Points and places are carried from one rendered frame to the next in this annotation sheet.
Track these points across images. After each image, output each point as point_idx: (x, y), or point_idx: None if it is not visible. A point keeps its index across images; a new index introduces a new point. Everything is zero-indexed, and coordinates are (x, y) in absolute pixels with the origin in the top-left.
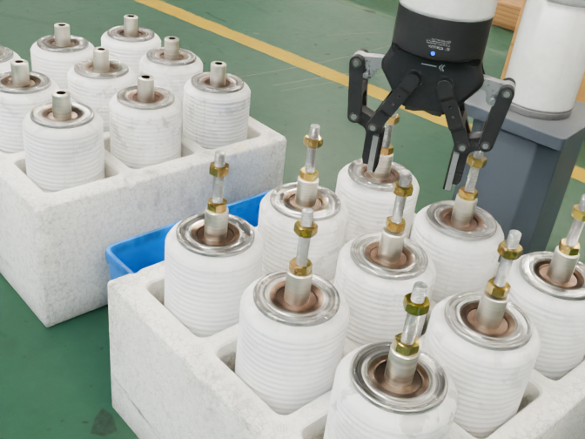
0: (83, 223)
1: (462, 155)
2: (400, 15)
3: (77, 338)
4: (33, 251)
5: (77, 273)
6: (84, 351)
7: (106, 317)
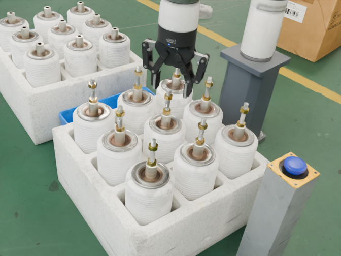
0: (49, 101)
1: (189, 84)
2: (158, 27)
3: (48, 150)
4: (28, 112)
5: (47, 122)
6: (50, 156)
7: None
